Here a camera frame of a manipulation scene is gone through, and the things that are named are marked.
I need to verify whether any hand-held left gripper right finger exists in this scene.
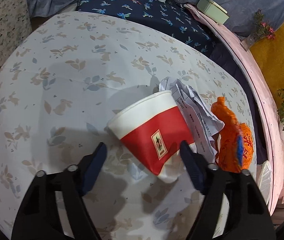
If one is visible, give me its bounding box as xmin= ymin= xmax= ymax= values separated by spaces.
xmin=179 ymin=140 xmax=276 ymax=240

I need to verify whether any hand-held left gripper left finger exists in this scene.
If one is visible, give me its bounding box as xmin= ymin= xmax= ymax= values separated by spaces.
xmin=11 ymin=142 xmax=107 ymax=240

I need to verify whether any red and white paper cup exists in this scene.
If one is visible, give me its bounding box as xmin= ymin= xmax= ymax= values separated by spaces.
xmin=107 ymin=90 xmax=197 ymax=183

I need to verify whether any bin with white bag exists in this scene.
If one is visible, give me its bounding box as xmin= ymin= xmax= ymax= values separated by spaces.
xmin=256 ymin=160 xmax=273 ymax=205

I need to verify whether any orange plastic wrapper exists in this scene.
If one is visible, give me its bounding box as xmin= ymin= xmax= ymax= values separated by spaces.
xmin=211 ymin=96 xmax=255 ymax=173

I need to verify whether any crumpled printed paper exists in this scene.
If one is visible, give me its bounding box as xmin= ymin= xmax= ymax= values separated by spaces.
xmin=158 ymin=77 xmax=225 ymax=164

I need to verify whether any leaf print tablecloth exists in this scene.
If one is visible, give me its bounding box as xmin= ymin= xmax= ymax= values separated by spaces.
xmin=0 ymin=11 xmax=260 ymax=240

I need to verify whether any pink cloth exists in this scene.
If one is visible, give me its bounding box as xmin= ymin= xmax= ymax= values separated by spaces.
xmin=184 ymin=4 xmax=284 ymax=215

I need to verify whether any yellow cloth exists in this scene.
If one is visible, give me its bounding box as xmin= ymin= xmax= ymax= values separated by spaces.
xmin=250 ymin=10 xmax=284 ymax=175

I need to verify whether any glass vase with pink flowers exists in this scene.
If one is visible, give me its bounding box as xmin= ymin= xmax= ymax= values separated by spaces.
xmin=242 ymin=9 xmax=276 ymax=50

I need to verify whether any pale green box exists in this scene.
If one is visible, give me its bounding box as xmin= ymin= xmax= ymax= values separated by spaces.
xmin=196 ymin=0 xmax=230 ymax=25

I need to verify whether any navy patterned cloth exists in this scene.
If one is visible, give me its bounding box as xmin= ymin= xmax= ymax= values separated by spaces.
xmin=76 ymin=0 xmax=220 ymax=58

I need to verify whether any blue blanket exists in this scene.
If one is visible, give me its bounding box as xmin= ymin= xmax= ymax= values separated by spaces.
xmin=25 ymin=0 xmax=284 ymax=34

